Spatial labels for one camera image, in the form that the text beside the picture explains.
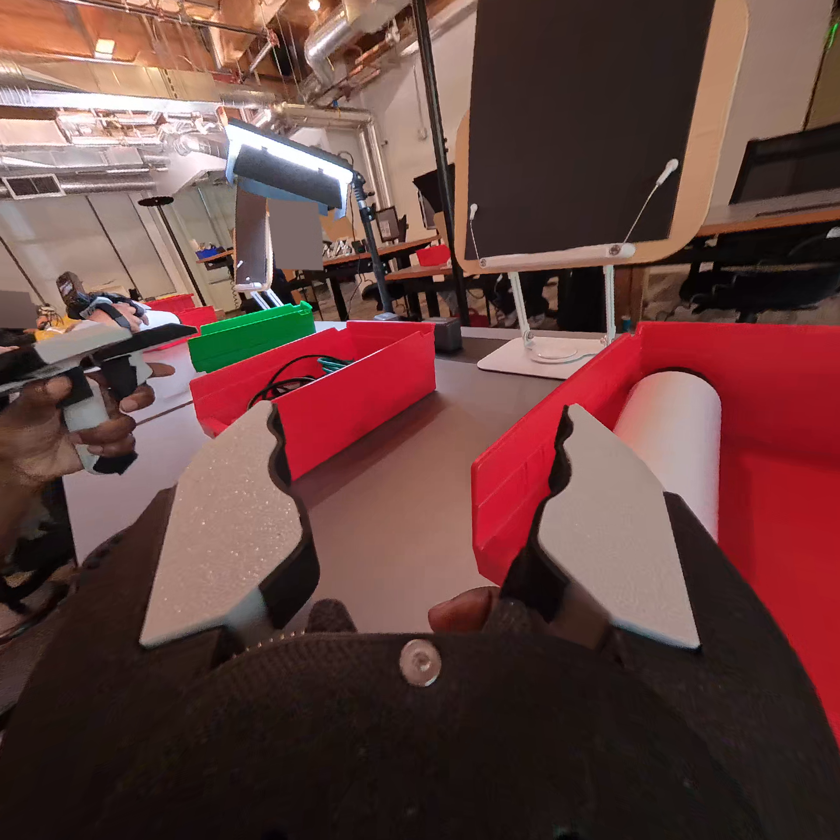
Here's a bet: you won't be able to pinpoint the silver air duct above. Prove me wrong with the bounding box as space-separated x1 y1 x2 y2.
303 0 378 88

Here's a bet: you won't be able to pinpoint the tall black pole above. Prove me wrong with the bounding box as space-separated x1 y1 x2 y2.
409 0 471 327

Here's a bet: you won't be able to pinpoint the person's right hand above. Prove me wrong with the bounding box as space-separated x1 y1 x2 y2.
427 585 501 635

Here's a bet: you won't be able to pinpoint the black floor lamp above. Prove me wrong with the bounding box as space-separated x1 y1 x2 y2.
137 194 202 307

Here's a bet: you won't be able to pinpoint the red plastic bin with cables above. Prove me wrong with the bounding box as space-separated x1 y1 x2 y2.
189 320 438 481

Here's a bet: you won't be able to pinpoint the wooden table black legs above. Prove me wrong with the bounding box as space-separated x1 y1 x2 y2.
320 235 460 322

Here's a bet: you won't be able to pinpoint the black board with tan rim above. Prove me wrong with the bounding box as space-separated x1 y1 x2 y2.
455 0 749 277

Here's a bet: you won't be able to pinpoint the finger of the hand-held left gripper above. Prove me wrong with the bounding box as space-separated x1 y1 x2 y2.
36 323 198 367
0 346 89 396

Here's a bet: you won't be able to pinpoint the white paper roll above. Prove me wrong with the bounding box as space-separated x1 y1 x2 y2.
613 369 723 543

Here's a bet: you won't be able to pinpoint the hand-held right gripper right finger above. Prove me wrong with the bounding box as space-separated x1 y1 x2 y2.
500 403 701 651

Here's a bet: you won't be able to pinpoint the tilted black monitor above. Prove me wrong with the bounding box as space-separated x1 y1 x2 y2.
412 167 455 231

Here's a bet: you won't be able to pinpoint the ceiling air vent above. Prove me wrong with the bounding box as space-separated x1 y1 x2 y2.
0 173 68 200

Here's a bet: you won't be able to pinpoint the black computer monitor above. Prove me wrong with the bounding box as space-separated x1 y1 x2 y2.
728 121 840 206

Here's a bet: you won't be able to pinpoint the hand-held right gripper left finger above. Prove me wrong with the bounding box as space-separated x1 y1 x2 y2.
139 399 321 648

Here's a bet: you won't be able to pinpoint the led light panel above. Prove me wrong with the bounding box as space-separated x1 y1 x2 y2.
224 118 356 219

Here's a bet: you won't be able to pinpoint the wooden desk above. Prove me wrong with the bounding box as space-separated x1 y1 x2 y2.
694 202 840 253

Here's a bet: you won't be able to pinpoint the tablet on white stand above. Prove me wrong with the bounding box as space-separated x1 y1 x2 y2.
234 186 287 311

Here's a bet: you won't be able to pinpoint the green plastic bin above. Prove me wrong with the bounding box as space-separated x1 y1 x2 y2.
188 301 316 374

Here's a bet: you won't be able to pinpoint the large red plastic bin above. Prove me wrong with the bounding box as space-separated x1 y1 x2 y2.
471 320 840 746

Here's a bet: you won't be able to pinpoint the person's left hand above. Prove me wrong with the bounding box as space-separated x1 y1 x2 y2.
0 363 176 500

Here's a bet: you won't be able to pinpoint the black cable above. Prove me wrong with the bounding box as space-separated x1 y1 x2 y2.
248 354 324 406

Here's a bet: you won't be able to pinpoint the black office chair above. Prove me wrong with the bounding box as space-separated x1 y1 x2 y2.
678 226 840 324

